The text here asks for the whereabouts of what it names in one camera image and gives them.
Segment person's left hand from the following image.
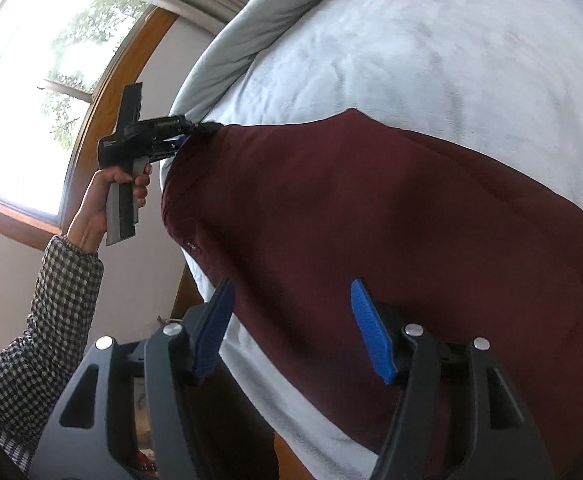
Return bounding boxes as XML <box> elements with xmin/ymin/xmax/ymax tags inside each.
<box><xmin>66</xmin><ymin>165</ymin><xmax>151</xmax><ymax>253</ymax></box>

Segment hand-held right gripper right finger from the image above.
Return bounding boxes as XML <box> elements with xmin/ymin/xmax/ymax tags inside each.
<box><xmin>350</xmin><ymin>279</ymin><xmax>555</xmax><ymax>480</ymax></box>

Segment person's left forearm checkered sleeve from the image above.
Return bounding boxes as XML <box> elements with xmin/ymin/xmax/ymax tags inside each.
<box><xmin>0</xmin><ymin>234</ymin><xmax>105</xmax><ymax>476</ymax></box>

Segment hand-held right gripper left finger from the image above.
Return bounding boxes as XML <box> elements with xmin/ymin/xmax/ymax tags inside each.
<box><xmin>29</xmin><ymin>279</ymin><xmax>237</xmax><ymax>480</ymax></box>

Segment grey duvet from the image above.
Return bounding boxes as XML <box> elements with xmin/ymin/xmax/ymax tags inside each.
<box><xmin>169</xmin><ymin>0</ymin><xmax>322</xmax><ymax>121</ymax></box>

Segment wooden framed window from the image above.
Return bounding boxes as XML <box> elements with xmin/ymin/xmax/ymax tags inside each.
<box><xmin>0</xmin><ymin>0</ymin><xmax>180</xmax><ymax>251</ymax></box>

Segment maroon pants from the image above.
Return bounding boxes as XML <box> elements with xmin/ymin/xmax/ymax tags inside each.
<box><xmin>160</xmin><ymin>107</ymin><xmax>583</xmax><ymax>471</ymax></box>

